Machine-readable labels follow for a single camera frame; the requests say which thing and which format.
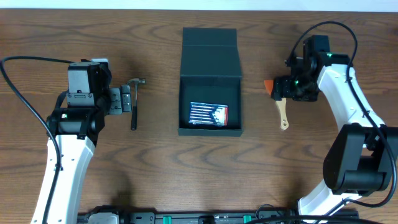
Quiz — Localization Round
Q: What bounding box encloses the orange scraper wooden handle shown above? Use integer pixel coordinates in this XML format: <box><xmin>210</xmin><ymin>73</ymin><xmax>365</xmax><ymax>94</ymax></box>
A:
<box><xmin>264</xmin><ymin>80</ymin><xmax>289</xmax><ymax>131</ymax></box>

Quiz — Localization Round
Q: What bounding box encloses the black open gift box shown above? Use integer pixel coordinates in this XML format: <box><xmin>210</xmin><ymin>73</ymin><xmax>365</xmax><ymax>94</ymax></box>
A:
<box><xmin>178</xmin><ymin>27</ymin><xmax>243</xmax><ymax>137</ymax></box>

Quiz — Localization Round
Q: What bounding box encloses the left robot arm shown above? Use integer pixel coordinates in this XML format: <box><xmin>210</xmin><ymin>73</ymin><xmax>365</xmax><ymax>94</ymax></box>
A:
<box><xmin>32</xmin><ymin>58</ymin><xmax>135</xmax><ymax>223</ymax></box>

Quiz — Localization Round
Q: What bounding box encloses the screwdriver set blister pack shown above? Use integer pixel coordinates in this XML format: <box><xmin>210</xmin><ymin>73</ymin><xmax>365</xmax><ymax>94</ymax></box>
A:
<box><xmin>188</xmin><ymin>102</ymin><xmax>228</xmax><ymax>126</ymax></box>

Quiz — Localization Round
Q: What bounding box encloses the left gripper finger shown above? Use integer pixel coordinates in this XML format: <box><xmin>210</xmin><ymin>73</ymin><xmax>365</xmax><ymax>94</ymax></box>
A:
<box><xmin>108</xmin><ymin>88</ymin><xmax>122</xmax><ymax>115</ymax></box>
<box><xmin>121</xmin><ymin>85</ymin><xmax>132</xmax><ymax>113</ymax></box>

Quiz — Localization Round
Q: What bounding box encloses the black handled claw hammer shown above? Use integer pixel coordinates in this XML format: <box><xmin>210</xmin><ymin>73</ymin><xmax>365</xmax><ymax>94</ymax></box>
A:
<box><xmin>126</xmin><ymin>78</ymin><xmax>146</xmax><ymax>131</ymax></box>

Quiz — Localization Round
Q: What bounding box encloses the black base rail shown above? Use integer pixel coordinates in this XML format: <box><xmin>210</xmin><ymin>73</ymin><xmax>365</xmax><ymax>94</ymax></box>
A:
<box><xmin>76</xmin><ymin>203</ymin><xmax>360</xmax><ymax>224</ymax></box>

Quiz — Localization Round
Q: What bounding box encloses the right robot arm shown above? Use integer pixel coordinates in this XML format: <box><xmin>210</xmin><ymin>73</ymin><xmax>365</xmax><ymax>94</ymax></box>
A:
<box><xmin>264</xmin><ymin>50</ymin><xmax>397</xmax><ymax>216</ymax></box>

